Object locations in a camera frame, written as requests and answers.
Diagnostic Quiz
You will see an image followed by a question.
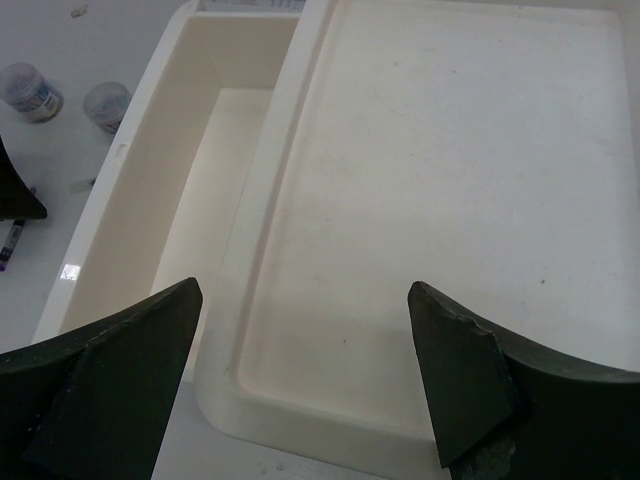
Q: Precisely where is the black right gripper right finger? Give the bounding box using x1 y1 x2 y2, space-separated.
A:
407 281 639 479

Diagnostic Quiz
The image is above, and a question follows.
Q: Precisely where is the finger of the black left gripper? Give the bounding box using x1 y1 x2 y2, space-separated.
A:
0 141 47 221

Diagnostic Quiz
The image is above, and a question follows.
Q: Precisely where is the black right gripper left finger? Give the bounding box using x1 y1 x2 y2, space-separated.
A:
1 278 203 479

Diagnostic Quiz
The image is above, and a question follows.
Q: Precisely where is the purple gel pen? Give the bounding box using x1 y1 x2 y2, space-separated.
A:
0 220 26 272

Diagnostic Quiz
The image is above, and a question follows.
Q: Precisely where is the white top drawer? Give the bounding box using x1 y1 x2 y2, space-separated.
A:
34 1 298 341

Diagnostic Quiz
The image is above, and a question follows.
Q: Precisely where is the paperclip jar middle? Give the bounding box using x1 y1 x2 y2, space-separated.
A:
1 62 64 123

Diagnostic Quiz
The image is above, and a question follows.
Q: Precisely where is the paperclip jar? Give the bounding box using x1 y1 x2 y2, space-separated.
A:
83 82 131 134
1 62 64 123

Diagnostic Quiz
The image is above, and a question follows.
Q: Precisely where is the paperclip jar right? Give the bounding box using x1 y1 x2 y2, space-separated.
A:
83 82 131 134

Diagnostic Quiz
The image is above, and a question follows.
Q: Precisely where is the white drawer cabinet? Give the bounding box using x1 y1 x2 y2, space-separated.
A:
194 1 639 479

